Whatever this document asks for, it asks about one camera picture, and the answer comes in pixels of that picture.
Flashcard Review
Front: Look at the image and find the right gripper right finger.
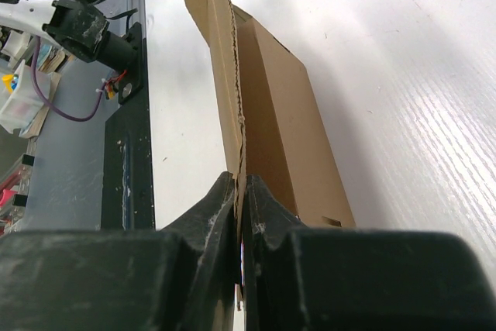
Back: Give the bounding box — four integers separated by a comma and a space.
243, 176, 495, 330

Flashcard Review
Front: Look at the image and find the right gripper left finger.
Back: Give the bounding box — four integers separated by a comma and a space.
1, 172, 239, 330

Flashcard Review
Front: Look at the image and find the brown cardboard box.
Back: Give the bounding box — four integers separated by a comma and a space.
180, 0, 357, 311

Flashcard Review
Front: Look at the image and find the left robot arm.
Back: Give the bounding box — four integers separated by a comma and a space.
1, 0, 137, 71

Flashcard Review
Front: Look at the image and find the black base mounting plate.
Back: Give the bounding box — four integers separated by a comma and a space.
101, 22, 155, 230

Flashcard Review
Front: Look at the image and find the clutter beside the table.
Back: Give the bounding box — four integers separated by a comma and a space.
1, 31, 49, 234

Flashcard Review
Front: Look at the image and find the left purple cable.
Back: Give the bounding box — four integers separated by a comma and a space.
30, 34, 108, 122

